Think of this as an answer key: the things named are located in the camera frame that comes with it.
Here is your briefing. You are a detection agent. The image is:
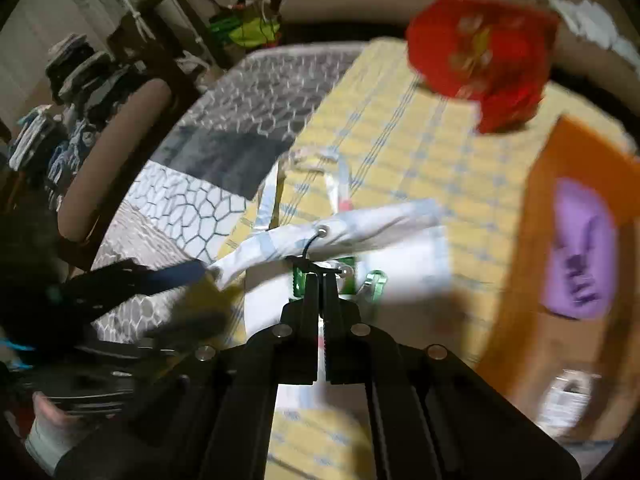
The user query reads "stack of folded clothes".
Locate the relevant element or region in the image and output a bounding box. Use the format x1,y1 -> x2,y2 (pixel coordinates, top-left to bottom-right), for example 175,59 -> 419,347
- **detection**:
6,32 -> 128,213

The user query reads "purple packet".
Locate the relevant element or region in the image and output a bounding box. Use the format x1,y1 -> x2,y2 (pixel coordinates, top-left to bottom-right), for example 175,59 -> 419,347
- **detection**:
539,177 -> 618,321

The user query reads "red bag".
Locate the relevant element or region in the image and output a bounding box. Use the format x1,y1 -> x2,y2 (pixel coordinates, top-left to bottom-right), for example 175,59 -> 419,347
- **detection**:
405,0 -> 561,135

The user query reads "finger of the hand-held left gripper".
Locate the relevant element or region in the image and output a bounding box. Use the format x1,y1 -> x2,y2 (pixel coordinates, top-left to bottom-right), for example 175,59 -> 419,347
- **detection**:
142,310 -> 233,348
75,259 -> 208,301

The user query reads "orange cardboard box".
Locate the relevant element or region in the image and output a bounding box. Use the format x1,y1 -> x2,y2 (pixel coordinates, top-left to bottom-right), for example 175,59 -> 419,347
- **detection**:
472,115 -> 640,443

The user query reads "white crumpled tissue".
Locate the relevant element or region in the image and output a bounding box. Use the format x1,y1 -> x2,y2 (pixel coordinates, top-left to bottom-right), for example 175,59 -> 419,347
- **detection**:
546,0 -> 640,70

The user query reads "white hanging cord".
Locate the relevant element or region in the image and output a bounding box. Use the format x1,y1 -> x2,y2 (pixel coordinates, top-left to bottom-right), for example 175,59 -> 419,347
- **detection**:
96,0 -> 212,78

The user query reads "white pouch with black cord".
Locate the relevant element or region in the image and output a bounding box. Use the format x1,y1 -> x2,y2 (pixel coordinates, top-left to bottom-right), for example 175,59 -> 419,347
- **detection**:
206,198 -> 444,292

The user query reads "small white packet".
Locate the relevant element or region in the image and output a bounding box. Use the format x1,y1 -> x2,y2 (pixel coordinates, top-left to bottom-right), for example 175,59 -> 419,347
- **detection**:
536,367 -> 602,442

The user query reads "neon green yellow item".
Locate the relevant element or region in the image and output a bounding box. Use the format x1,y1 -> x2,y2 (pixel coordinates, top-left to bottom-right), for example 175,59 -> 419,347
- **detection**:
209,14 -> 282,52

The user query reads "grey hexagon patterned mat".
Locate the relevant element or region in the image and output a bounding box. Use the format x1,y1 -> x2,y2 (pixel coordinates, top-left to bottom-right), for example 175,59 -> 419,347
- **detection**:
90,42 -> 368,348

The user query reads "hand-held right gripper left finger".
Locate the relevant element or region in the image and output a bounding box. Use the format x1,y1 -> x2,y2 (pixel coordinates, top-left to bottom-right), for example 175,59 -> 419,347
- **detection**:
190,271 -> 321,480

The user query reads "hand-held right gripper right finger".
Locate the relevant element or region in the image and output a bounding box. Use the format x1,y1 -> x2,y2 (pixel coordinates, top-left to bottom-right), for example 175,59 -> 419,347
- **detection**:
321,271 -> 582,480

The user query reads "beige sofa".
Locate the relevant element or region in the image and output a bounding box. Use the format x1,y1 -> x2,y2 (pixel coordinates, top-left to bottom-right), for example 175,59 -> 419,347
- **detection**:
277,0 -> 640,91

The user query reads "person's left forearm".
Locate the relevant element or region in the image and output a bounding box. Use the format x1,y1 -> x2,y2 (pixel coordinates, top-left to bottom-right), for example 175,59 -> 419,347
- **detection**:
22,392 -> 73,476

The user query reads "wooden chair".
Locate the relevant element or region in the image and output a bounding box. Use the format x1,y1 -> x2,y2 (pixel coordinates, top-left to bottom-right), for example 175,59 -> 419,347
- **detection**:
56,0 -> 223,272

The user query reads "clear plastic wrapper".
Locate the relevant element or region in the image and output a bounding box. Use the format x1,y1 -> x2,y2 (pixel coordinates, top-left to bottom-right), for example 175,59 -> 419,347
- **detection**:
252,146 -> 359,234

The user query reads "green metallic packet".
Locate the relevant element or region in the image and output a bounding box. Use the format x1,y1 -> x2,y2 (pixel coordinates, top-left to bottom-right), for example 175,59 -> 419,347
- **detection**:
291,256 -> 389,307

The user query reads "yellow checked tablecloth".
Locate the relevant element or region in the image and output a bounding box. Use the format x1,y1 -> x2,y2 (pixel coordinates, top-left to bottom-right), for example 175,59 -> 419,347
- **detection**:
212,40 -> 628,480

